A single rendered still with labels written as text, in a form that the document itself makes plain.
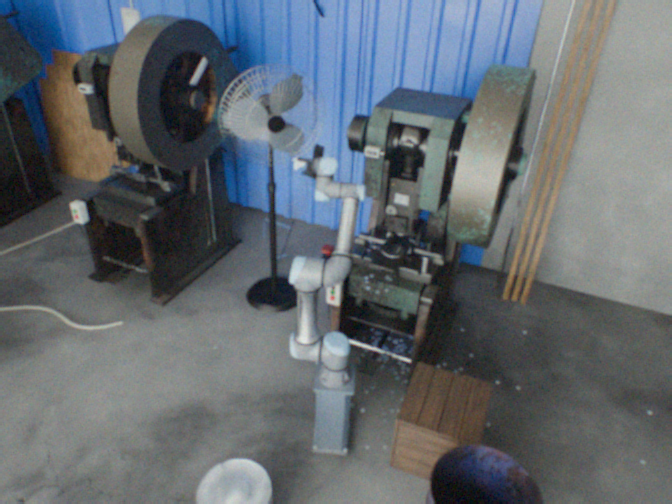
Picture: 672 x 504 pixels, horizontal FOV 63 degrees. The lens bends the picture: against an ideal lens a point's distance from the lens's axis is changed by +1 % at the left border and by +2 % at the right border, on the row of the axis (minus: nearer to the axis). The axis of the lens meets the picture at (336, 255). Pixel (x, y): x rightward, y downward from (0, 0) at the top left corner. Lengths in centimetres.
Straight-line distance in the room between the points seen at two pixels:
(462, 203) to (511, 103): 43
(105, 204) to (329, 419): 201
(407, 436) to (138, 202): 218
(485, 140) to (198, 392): 201
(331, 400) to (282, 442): 45
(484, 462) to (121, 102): 240
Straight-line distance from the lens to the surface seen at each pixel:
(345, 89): 404
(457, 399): 275
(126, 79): 305
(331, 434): 281
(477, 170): 228
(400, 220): 280
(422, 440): 267
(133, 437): 309
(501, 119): 231
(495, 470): 253
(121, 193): 379
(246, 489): 239
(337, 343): 245
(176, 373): 334
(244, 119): 306
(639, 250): 416
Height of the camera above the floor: 234
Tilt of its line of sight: 34 degrees down
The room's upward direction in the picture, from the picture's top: 3 degrees clockwise
